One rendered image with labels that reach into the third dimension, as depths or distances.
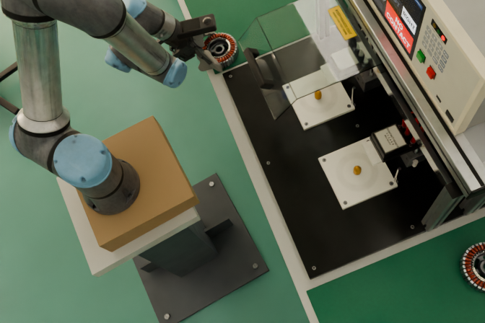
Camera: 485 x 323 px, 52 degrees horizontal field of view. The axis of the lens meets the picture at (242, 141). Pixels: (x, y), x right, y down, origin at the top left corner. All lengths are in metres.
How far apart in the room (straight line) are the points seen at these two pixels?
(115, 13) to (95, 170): 0.36
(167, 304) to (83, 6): 1.42
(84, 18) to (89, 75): 1.69
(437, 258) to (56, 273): 1.60
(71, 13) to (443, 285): 1.00
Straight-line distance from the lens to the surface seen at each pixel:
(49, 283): 2.34
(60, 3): 0.96
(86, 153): 1.17
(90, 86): 2.61
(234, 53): 1.50
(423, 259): 1.30
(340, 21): 1.18
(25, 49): 1.10
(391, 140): 1.20
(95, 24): 0.98
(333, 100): 1.39
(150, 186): 1.34
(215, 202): 2.14
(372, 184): 1.30
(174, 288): 2.11
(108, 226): 1.34
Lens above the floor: 2.02
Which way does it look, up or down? 65 degrees down
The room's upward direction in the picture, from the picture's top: 23 degrees counter-clockwise
